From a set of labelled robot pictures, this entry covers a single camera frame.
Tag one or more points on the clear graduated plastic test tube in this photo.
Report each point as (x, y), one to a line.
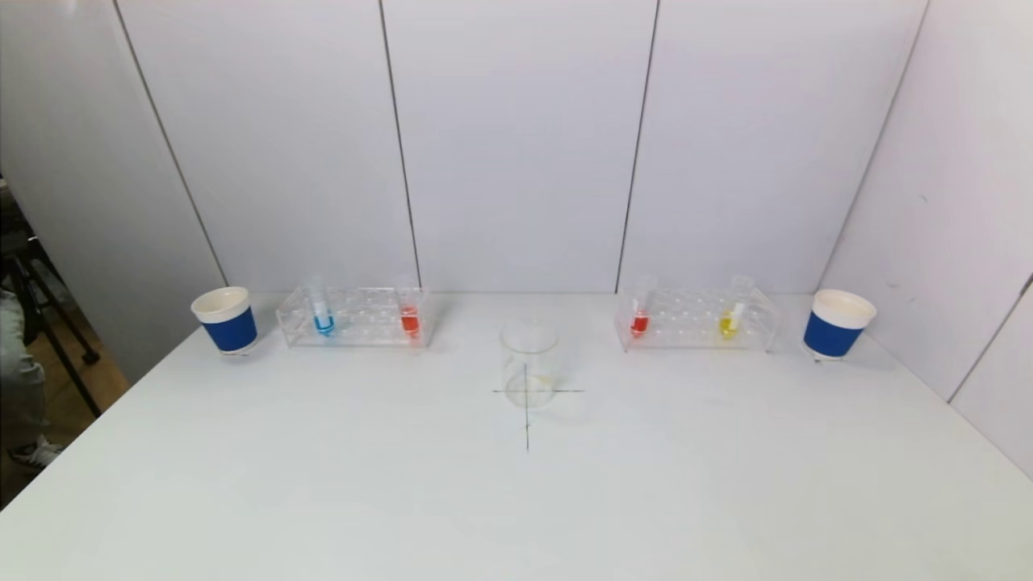
(410, 321)

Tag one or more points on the clear glass beaker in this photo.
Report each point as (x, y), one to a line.
(529, 355)

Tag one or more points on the test tube with red liquid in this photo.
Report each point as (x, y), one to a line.
(640, 324)

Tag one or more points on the clear acrylic test tube rack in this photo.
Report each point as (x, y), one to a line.
(686, 319)
(363, 319)

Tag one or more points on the test tube with blue liquid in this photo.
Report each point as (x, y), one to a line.
(324, 324)

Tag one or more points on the test tube with yellow liquid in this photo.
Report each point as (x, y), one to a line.
(729, 325)

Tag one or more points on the white paper cup blue band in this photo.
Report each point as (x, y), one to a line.
(230, 332)
(831, 336)

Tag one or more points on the black metal stand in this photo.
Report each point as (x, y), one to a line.
(14, 246)

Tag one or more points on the black and white shoe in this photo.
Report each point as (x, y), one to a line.
(36, 453)

